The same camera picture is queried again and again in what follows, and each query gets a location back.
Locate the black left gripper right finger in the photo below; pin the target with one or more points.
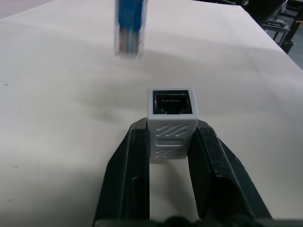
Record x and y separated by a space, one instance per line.
220 175

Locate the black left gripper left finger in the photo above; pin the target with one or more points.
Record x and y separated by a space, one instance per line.
125 175

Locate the white ethernet coupler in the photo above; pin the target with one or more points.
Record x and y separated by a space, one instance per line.
172 123

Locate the grey metal table frame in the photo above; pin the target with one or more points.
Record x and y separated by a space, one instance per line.
284 26

